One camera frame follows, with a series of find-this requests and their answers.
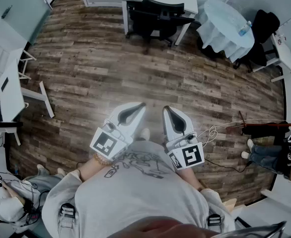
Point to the metal headset frame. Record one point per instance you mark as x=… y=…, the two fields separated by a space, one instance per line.
x=259 y=229

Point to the person in white printed shirt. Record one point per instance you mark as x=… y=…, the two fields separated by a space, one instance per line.
x=135 y=195

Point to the person's right white shoe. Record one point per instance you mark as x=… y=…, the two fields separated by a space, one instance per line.
x=145 y=134

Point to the person's right forearm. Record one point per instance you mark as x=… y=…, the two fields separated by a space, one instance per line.
x=187 y=177

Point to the black chair with dark jacket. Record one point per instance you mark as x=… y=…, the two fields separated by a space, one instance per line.
x=267 y=23

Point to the black harness buckle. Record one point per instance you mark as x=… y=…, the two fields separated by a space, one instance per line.
x=213 y=220
x=68 y=211

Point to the round table with white cloth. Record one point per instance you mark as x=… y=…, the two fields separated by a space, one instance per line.
x=222 y=21

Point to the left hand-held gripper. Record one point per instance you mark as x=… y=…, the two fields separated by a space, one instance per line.
x=105 y=144

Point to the white desk with monitor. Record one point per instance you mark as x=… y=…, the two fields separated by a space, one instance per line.
x=10 y=93

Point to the clear plastic water bottle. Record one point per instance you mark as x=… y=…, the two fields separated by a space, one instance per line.
x=244 y=29

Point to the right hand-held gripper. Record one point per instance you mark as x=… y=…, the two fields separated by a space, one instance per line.
x=189 y=156

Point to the narrow white desk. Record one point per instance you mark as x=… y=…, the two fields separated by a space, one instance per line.
x=284 y=56

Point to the brown wooden coat stand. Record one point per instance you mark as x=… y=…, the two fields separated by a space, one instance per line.
x=259 y=125

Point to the person's left forearm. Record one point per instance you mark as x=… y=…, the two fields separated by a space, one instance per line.
x=91 y=167

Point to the black office chair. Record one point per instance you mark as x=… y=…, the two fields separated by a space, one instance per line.
x=155 y=21

